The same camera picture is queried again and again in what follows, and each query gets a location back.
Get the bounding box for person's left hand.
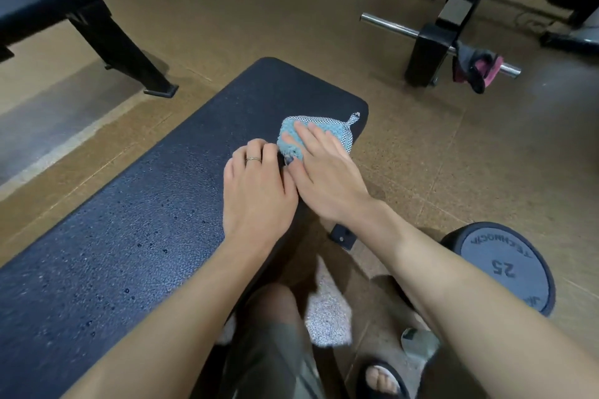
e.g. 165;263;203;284
222;138;300;250

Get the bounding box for person's right hand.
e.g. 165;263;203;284
283;121;389;232

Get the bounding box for person's right forearm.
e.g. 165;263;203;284
328;202;599;399

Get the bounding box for black weight machine frame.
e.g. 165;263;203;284
405;0;504;88

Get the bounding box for olive green shorts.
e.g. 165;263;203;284
219;319;326;399

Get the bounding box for black padded workout bench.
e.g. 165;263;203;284
0;56;369;399

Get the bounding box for white fluffy towel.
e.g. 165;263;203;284
216;261;353;348

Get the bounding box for blue microfiber cleaning sponge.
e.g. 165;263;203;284
277;112;361;164

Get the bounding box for black round dumbbell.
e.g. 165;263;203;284
440;221;558;318

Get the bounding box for chrome weight bar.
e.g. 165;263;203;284
360;13;523;79

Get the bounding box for person's knee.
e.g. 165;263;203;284
243;283;301;330

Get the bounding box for black slipper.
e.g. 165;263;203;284
355;358;412;399

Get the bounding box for person's left forearm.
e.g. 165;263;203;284
61;235;286;399

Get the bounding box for person's foot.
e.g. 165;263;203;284
365;365;402;399

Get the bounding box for pink and grey glove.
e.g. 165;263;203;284
451;41;505;95

